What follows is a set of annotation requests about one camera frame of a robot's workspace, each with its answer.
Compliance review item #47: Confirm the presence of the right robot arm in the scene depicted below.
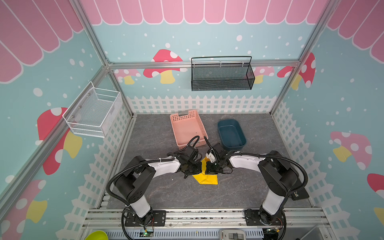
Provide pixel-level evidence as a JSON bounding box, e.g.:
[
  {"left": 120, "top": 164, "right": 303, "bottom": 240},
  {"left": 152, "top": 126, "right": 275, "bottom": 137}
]
[{"left": 204, "top": 137, "right": 309, "bottom": 226}]

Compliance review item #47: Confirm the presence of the dark teal plastic tray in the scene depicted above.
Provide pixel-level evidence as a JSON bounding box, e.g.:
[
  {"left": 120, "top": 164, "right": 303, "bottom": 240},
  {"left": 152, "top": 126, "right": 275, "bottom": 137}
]
[{"left": 218, "top": 119, "right": 247, "bottom": 151}]

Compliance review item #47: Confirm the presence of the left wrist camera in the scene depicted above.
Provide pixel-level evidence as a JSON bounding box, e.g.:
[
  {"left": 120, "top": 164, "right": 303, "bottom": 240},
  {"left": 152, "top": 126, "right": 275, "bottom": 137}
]
[{"left": 180, "top": 146, "right": 201, "bottom": 163}]

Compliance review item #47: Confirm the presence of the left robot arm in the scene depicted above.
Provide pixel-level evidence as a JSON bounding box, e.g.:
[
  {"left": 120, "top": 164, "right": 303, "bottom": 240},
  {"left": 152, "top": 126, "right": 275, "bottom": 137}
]
[{"left": 106, "top": 136, "right": 203, "bottom": 228}]

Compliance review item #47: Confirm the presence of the pink perforated plastic basket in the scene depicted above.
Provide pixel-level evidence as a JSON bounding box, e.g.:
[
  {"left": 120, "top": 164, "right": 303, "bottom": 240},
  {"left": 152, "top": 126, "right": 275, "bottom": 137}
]
[{"left": 170, "top": 110, "right": 209, "bottom": 150}]

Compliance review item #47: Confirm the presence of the white wire mesh wall basket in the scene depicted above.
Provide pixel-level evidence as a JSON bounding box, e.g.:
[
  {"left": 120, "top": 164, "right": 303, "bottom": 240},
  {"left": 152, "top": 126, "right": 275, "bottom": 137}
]
[{"left": 63, "top": 82, "right": 123, "bottom": 138}]

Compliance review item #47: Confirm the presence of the green round object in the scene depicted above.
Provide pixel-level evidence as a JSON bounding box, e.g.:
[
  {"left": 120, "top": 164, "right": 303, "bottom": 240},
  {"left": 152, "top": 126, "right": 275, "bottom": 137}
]
[{"left": 85, "top": 231, "right": 109, "bottom": 240}]

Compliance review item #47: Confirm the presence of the black wire mesh wall basket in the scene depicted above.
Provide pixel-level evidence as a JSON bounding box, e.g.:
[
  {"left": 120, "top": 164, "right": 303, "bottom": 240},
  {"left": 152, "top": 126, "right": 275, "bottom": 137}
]
[{"left": 191, "top": 56, "right": 256, "bottom": 92}]

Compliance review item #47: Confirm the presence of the yellow paper napkin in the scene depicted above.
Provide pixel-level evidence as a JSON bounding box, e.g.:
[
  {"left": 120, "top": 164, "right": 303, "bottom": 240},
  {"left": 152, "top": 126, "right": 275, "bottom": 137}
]
[{"left": 193, "top": 158, "right": 219, "bottom": 185}]

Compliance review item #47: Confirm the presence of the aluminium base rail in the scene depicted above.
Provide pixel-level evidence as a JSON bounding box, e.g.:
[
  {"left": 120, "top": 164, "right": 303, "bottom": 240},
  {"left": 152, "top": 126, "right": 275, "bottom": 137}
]
[{"left": 78, "top": 208, "right": 336, "bottom": 240}]

